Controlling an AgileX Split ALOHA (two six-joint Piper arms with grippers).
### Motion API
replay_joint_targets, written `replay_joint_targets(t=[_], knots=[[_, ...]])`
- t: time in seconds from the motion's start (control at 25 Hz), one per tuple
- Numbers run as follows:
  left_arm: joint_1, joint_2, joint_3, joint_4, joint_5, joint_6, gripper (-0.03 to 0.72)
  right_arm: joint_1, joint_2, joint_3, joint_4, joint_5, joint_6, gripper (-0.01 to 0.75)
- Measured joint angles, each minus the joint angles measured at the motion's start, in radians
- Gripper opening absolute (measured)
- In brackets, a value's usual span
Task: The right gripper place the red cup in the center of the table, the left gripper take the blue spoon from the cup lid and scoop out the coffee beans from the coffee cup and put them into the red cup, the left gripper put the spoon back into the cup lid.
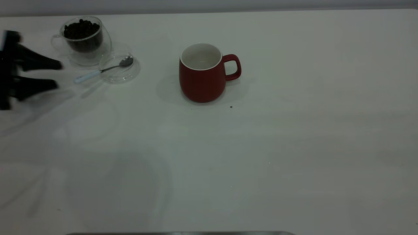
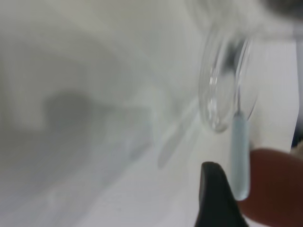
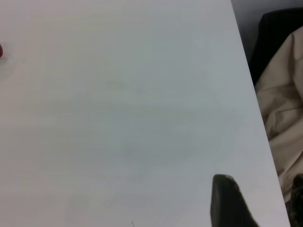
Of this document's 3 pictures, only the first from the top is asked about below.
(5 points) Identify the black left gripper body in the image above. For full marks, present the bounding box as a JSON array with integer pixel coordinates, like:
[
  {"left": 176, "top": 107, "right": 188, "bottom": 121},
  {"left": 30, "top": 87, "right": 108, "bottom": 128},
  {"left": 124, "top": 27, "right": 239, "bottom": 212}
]
[{"left": 0, "top": 29, "right": 22, "bottom": 110}]

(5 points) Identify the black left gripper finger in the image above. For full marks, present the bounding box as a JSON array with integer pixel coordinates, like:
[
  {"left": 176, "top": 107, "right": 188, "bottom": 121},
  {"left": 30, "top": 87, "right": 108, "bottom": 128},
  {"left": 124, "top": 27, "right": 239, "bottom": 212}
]
[
  {"left": 13, "top": 77, "right": 59, "bottom": 101},
  {"left": 16, "top": 44, "right": 63, "bottom": 71}
]

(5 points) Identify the metal spoon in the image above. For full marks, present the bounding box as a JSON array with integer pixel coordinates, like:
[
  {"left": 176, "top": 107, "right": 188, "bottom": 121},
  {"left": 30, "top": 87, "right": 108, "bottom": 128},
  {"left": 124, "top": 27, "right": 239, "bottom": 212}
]
[{"left": 74, "top": 56, "right": 134, "bottom": 84}]

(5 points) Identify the red ceramic mug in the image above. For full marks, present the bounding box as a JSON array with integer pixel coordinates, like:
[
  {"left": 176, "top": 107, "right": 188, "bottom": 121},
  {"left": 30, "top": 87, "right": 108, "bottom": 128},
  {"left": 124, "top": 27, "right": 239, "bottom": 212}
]
[{"left": 179, "top": 43, "right": 242, "bottom": 103}]

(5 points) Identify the pile of dark coffee beans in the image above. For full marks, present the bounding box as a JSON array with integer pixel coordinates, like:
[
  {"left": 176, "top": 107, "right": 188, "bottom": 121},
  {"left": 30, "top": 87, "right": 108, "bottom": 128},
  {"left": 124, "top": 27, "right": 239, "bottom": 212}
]
[{"left": 64, "top": 19, "right": 104, "bottom": 53}]

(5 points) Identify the clear round glass dish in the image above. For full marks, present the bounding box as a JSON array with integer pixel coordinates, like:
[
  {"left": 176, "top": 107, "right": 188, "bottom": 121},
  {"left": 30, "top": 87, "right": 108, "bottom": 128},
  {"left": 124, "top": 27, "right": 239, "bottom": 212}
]
[{"left": 99, "top": 52, "right": 141, "bottom": 84}]

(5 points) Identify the clear double-wall glass cup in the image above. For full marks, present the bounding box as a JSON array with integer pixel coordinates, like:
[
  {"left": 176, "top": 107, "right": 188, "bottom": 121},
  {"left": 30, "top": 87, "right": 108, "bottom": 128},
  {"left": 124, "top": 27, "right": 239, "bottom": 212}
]
[{"left": 51, "top": 16, "right": 112, "bottom": 67}]

